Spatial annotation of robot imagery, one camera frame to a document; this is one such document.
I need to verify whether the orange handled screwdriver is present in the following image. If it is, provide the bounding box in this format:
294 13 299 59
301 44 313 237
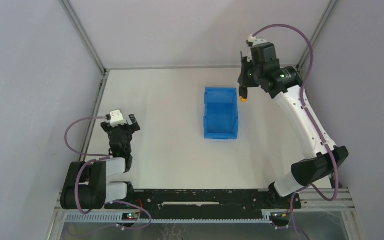
238 86 248 102

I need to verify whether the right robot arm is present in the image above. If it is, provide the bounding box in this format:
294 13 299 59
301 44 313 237
238 39 349 198

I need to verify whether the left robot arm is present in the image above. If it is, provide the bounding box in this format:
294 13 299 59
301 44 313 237
60 110 141 215

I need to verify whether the blue plastic bin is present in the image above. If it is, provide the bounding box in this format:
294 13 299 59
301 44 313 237
203 87 239 140

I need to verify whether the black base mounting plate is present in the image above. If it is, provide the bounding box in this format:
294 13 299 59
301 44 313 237
104 189 302 218

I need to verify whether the aluminium frame rail back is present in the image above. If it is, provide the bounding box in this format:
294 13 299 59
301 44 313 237
106 64 241 72

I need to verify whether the aluminium frame rail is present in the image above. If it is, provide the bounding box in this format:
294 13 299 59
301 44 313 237
296 0 339 168
56 0 107 161
106 64 241 72

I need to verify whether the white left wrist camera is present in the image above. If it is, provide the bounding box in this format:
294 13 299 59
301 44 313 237
105 109 128 128

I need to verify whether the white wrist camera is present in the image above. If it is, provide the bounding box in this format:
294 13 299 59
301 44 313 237
105 109 128 128
246 34 267 47

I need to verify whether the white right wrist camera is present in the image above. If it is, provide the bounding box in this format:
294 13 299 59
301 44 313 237
246 34 267 47

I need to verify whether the aluminium frame rail right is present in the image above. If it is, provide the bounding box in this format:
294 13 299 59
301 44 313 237
296 0 339 168

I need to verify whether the grey slotted cable duct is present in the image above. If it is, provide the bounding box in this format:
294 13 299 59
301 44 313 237
64 212 273 224

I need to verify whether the aluminium frame rail left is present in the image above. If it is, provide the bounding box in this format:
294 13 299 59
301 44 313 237
56 0 107 161

